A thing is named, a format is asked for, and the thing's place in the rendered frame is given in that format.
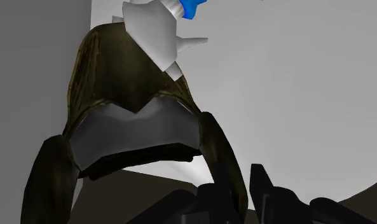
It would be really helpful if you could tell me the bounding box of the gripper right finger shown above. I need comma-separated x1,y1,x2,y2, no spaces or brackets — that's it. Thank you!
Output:
249,163,377,224

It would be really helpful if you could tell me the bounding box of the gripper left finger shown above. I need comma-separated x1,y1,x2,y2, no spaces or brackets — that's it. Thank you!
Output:
126,160,242,224

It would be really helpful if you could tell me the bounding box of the olive armchair with grey seat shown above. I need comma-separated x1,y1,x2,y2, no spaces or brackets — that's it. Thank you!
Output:
20,21,250,224

